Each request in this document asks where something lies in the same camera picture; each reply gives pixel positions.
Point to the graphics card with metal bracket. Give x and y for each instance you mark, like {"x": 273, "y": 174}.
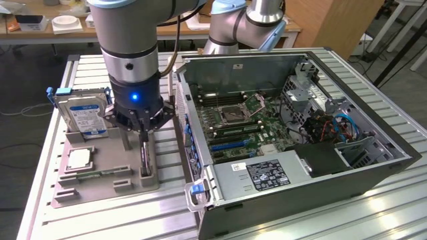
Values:
{"x": 146, "y": 160}

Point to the white papers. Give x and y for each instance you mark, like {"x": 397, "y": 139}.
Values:
{"x": 197, "y": 25}

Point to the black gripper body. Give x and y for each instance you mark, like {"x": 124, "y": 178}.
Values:
{"x": 137, "y": 100}

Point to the white table frame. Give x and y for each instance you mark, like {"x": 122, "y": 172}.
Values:
{"x": 394, "y": 25}

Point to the white box with black top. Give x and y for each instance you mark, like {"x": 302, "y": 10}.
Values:
{"x": 31, "y": 23}

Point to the white box with round dish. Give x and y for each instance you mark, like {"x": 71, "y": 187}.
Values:
{"x": 67, "y": 25}

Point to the metal socket cover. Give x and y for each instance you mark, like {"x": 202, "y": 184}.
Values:
{"x": 257, "y": 101}

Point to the wooden desk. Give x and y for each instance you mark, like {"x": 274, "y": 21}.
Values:
{"x": 41, "y": 36}

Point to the white floor box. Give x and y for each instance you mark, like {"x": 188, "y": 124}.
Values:
{"x": 362, "y": 45}

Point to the wooden cabinet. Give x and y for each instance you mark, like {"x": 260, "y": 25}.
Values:
{"x": 334, "y": 25}

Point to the metal disk bay cage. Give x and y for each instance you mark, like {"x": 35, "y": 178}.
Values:
{"x": 301, "y": 97}

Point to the grey power supply unit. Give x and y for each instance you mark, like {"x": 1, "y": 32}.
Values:
{"x": 234, "y": 180}

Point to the open black PC case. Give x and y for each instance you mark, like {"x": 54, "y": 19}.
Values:
{"x": 301, "y": 195}

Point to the green RAM stick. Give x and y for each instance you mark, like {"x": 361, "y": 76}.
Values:
{"x": 95, "y": 173}

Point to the grey parts rack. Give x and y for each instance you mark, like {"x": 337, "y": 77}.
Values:
{"x": 110, "y": 175}

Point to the green motherboard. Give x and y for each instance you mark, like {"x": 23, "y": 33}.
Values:
{"x": 268, "y": 130}

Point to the CPU socket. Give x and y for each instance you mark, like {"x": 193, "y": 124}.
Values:
{"x": 234, "y": 114}

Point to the hard disk in blue caddy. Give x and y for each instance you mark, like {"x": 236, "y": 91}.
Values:
{"x": 85, "y": 117}

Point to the blue case latch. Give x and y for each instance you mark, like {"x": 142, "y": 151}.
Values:
{"x": 197, "y": 189}

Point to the small white box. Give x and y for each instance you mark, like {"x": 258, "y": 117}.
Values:
{"x": 90, "y": 21}

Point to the silver CPU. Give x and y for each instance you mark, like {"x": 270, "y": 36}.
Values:
{"x": 81, "y": 160}

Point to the orange packet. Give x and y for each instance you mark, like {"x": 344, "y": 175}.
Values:
{"x": 13, "y": 26}

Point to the black plastic shroud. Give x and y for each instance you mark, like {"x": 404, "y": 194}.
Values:
{"x": 321, "y": 157}

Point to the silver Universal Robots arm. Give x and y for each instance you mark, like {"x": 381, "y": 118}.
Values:
{"x": 130, "y": 50}

